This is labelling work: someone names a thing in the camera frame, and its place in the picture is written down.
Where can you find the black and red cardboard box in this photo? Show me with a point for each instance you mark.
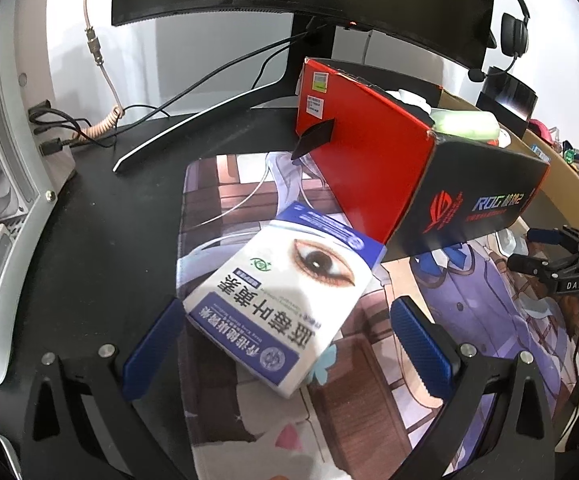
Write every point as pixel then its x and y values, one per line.
pixel 369 160

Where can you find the black cylindrical speaker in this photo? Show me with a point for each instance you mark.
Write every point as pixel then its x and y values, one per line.
pixel 507 97

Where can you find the white plastic cap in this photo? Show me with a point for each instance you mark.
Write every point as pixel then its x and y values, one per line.
pixel 512 242

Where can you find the white glass computer case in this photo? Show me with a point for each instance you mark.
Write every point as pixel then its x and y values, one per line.
pixel 14 160

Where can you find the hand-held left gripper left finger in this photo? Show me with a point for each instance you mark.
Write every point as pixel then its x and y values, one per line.
pixel 152 350

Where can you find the blue and white eye box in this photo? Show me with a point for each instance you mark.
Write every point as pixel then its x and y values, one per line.
pixel 289 285

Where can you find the printed desk mat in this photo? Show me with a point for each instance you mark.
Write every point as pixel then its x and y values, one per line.
pixel 469 310

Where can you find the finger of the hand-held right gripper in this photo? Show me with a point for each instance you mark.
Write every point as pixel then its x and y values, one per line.
pixel 527 263
pixel 544 235

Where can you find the red cap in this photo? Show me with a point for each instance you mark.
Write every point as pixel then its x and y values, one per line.
pixel 542 130

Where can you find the black headset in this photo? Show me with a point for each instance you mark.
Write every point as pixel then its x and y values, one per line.
pixel 512 35

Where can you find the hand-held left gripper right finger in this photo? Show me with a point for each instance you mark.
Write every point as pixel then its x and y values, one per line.
pixel 422 347

